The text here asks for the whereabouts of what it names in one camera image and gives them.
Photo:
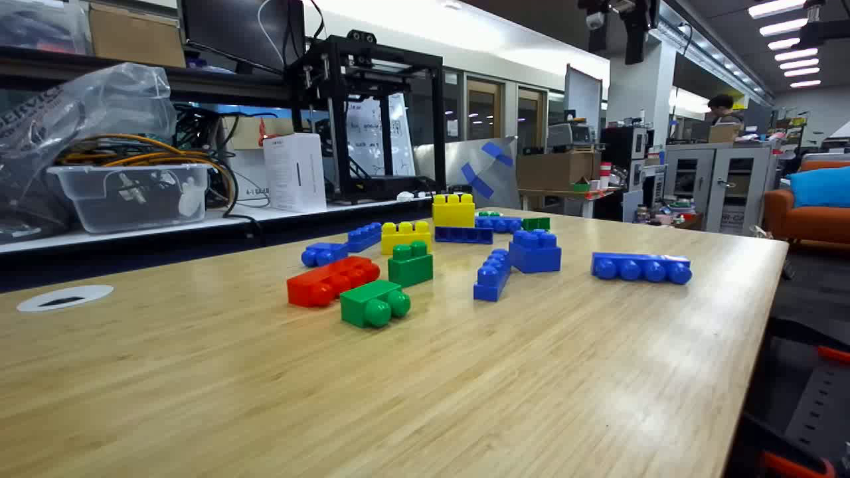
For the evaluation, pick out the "green toy building block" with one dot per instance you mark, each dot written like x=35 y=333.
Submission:
x=536 y=225
x=414 y=266
x=487 y=214

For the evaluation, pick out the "small yellow toy block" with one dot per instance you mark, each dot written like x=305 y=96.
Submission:
x=399 y=233

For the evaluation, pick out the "large yellow toy block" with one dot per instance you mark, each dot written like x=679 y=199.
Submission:
x=452 y=214

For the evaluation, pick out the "blue toy building block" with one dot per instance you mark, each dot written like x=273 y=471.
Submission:
x=366 y=237
x=467 y=236

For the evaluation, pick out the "long blue toy block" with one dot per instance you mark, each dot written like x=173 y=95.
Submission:
x=641 y=270
x=493 y=277

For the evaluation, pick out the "wide blue toy block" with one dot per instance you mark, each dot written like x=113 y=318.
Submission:
x=501 y=225

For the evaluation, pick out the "green two-stud toy block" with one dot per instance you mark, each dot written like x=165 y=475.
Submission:
x=372 y=307

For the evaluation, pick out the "small blue toy block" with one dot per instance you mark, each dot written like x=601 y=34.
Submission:
x=323 y=256

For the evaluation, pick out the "red toy building block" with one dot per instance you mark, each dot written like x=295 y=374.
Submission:
x=327 y=284

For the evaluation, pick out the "square blue toy block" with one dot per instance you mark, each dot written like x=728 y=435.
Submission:
x=536 y=256

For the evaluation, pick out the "clear panel with blue tape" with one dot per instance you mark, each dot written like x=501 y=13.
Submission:
x=483 y=176

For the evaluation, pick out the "white cardboard box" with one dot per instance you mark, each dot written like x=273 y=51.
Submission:
x=295 y=175

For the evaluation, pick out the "brown cardboard box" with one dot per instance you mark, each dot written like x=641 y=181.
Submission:
x=135 y=35
x=558 y=172

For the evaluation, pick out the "white board panel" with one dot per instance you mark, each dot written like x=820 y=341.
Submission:
x=586 y=96

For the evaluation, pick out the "black equipment cabinet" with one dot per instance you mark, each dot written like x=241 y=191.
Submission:
x=629 y=169

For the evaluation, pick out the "white topped workbench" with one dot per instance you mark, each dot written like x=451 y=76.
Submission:
x=176 y=252

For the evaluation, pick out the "black monitor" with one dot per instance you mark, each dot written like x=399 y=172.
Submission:
x=241 y=30

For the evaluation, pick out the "white glass-door cabinet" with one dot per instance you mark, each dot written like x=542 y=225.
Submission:
x=718 y=191

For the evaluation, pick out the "clear plastic storage bin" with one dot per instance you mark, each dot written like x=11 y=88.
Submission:
x=135 y=200

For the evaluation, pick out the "person with dark hair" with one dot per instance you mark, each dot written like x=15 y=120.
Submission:
x=720 y=104

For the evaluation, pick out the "clear plastic bag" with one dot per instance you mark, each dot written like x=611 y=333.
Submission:
x=89 y=107

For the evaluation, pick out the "orange sofa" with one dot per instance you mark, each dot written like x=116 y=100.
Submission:
x=800 y=225

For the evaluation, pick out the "blue cushion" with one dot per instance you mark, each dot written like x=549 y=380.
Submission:
x=824 y=188

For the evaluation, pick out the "ceiling light strip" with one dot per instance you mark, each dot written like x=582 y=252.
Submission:
x=777 y=10
x=807 y=83
x=797 y=55
x=784 y=45
x=784 y=29

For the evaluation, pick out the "black chair with red trim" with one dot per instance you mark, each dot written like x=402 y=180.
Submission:
x=813 y=415

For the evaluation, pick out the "clear plastic container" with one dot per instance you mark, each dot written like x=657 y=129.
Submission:
x=40 y=29

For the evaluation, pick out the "black 3D printer frame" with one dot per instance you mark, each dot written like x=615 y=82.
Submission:
x=341 y=124

